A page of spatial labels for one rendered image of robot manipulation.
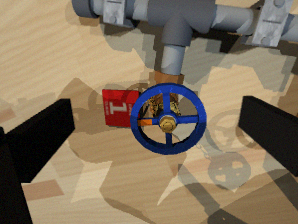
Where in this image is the red square tag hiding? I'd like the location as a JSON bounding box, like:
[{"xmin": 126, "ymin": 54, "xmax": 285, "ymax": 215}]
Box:
[{"xmin": 102, "ymin": 89, "xmax": 163, "ymax": 127}]

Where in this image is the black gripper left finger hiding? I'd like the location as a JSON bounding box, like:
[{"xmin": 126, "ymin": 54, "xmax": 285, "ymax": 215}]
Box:
[{"xmin": 0, "ymin": 98, "xmax": 75, "ymax": 224}]

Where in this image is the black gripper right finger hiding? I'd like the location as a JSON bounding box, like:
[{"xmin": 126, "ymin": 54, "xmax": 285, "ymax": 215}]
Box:
[{"xmin": 238, "ymin": 96, "xmax": 298, "ymax": 177}]

